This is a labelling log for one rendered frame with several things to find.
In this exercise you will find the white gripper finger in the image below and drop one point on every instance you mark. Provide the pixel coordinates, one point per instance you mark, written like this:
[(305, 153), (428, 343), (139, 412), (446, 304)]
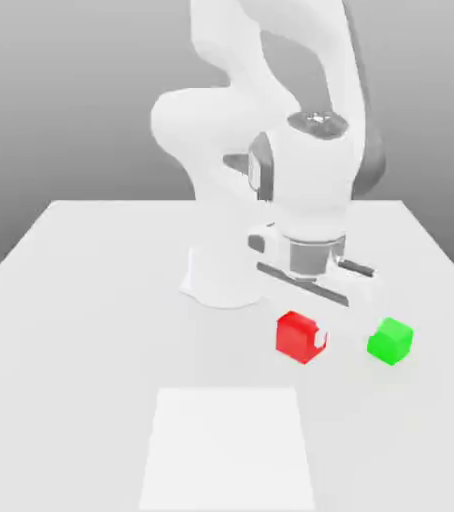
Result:
[(321, 336)]

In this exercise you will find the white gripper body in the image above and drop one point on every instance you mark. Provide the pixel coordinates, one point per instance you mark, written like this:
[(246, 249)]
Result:
[(311, 288)]

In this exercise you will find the small red cube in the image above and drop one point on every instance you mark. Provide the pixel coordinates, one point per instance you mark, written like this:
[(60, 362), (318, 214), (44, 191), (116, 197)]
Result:
[(295, 338)]

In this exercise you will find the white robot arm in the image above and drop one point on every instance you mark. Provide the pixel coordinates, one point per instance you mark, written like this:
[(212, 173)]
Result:
[(311, 176)]

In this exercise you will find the small green cube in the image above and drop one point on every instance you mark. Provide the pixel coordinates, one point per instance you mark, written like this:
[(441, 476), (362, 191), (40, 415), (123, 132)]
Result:
[(390, 342)]

